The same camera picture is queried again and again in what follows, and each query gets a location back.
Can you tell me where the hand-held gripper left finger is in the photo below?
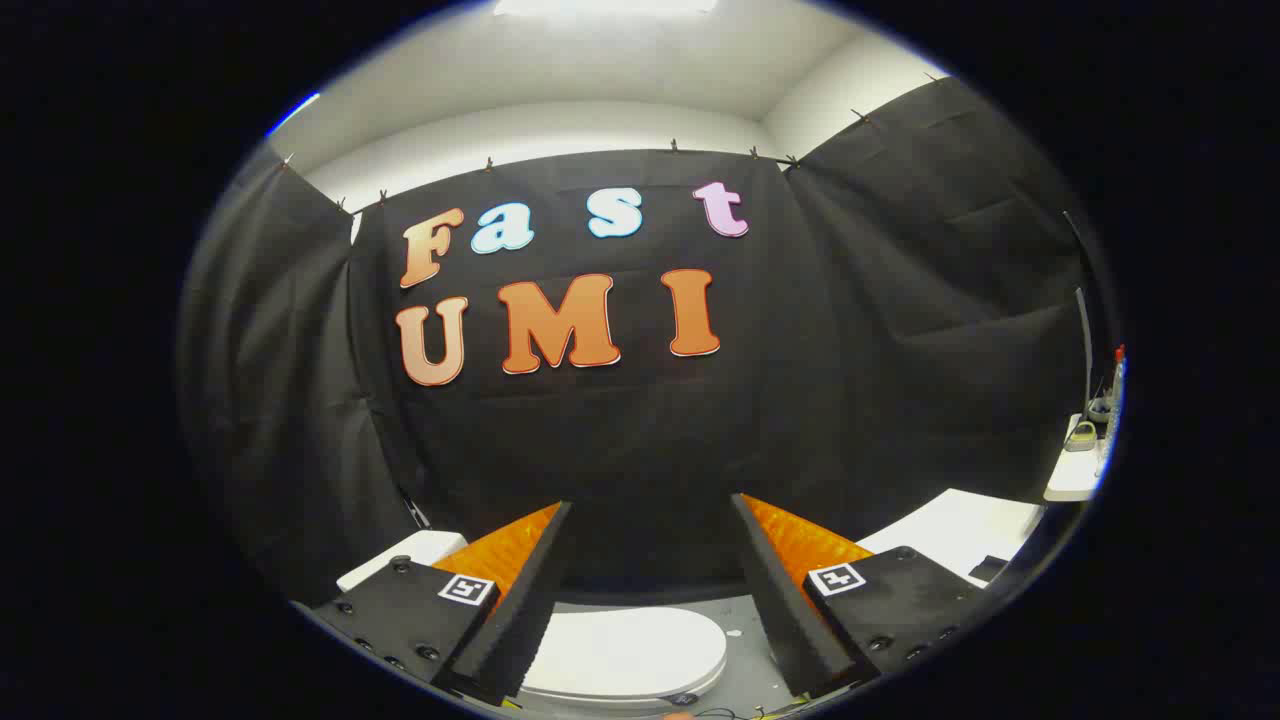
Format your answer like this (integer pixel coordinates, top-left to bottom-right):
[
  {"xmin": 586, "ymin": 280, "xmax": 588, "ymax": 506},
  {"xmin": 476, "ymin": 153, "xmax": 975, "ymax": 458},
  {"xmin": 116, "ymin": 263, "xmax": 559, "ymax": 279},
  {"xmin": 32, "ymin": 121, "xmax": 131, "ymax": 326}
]
[{"xmin": 310, "ymin": 500, "xmax": 576, "ymax": 708}]

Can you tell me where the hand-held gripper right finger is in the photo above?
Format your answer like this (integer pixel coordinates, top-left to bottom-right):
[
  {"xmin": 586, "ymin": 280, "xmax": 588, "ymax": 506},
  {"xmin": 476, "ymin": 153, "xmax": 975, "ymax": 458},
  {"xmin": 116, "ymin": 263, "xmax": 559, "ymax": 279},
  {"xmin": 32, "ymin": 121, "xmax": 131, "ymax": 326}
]
[{"xmin": 730, "ymin": 492, "xmax": 988, "ymax": 701}]

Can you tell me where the white toilet lid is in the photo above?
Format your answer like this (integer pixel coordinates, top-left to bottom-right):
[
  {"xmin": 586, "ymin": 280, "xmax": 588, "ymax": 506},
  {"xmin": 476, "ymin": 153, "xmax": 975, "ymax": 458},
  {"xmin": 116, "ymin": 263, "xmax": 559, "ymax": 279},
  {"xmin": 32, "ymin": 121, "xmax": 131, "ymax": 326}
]
[{"xmin": 520, "ymin": 606, "xmax": 729, "ymax": 703}]

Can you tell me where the white toilet tank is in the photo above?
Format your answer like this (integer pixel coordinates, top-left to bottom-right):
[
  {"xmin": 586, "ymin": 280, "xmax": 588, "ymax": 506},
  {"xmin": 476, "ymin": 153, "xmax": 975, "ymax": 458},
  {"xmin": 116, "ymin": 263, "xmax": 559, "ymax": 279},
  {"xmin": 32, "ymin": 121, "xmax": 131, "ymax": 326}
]
[{"xmin": 336, "ymin": 530, "xmax": 469, "ymax": 593}]

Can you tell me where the white panelled cabinet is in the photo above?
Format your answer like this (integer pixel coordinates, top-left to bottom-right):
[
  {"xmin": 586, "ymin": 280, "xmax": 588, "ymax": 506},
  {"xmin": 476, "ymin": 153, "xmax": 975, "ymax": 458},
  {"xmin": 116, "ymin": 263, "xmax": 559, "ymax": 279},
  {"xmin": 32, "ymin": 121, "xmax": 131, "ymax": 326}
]
[{"xmin": 858, "ymin": 488, "xmax": 1046, "ymax": 589}]

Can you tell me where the black backdrop cloth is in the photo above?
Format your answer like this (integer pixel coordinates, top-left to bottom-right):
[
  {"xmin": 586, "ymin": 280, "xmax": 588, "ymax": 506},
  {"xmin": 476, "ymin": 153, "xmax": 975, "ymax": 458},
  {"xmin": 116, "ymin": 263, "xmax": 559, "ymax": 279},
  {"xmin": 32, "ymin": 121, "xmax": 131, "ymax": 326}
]
[{"xmin": 178, "ymin": 75, "xmax": 1111, "ymax": 606}]

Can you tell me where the white shelf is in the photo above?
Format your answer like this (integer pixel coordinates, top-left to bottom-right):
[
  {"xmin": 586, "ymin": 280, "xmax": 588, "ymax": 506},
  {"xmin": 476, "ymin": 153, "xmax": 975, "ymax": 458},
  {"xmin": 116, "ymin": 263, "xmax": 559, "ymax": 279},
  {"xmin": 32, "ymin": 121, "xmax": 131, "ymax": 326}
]
[{"xmin": 1044, "ymin": 413, "xmax": 1113, "ymax": 503}]

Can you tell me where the thin grey pole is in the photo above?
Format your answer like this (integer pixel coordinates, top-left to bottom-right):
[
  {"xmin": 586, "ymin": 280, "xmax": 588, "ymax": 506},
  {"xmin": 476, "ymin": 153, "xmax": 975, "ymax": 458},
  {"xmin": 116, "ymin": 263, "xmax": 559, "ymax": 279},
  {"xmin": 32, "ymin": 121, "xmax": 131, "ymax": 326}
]
[{"xmin": 1074, "ymin": 288, "xmax": 1097, "ymax": 421}]

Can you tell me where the ceiling light panel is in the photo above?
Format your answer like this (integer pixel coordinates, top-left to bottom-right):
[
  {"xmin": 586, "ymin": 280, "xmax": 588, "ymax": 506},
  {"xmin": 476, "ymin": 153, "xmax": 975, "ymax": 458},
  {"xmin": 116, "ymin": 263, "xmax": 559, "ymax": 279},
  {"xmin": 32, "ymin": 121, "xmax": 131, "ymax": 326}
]
[{"xmin": 494, "ymin": 0, "xmax": 721, "ymax": 17}]

